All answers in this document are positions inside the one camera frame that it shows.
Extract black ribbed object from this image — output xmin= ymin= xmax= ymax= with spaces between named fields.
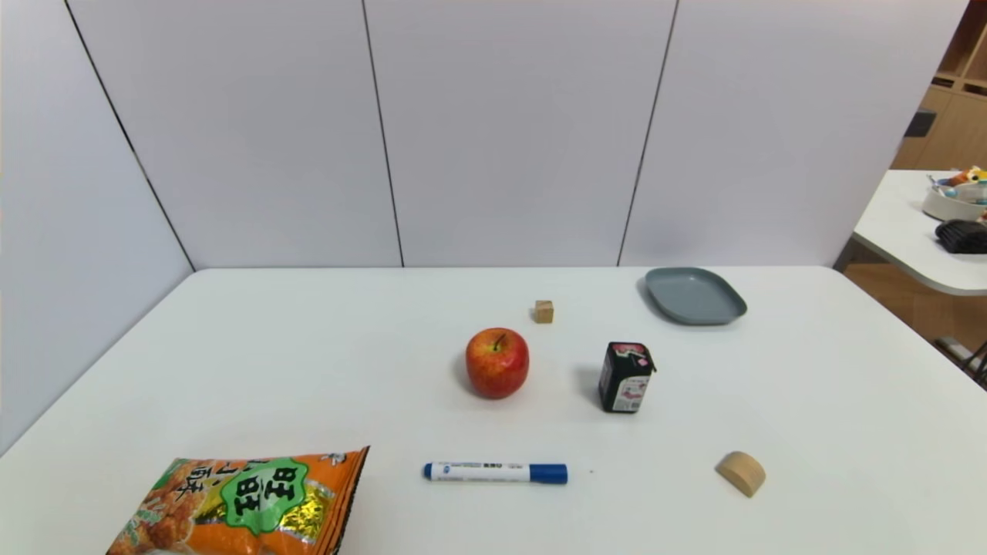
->
xmin=935 ymin=219 xmax=987 ymax=254

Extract red apple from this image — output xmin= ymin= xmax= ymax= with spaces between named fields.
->
xmin=465 ymin=327 xmax=531 ymax=400

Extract white bowl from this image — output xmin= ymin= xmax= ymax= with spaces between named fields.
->
xmin=922 ymin=174 xmax=987 ymax=223

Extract orange snack bag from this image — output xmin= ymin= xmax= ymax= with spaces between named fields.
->
xmin=106 ymin=446 xmax=371 ymax=555

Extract black drink carton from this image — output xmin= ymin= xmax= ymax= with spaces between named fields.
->
xmin=598 ymin=341 xmax=658 ymax=414

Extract grey square dish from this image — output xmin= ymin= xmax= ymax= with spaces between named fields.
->
xmin=645 ymin=267 xmax=748 ymax=326

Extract wooden shelf cabinet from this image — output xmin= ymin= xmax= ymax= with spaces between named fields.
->
xmin=891 ymin=0 xmax=987 ymax=172

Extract white side table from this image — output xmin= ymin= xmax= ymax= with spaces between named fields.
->
xmin=852 ymin=170 xmax=987 ymax=297

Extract black chair base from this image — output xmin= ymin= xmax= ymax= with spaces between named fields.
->
xmin=935 ymin=335 xmax=987 ymax=389

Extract blue white marker pen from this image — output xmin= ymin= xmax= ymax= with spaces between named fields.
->
xmin=423 ymin=461 xmax=569 ymax=486

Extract half-round wooden block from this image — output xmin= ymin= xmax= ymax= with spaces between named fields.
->
xmin=716 ymin=451 xmax=767 ymax=498

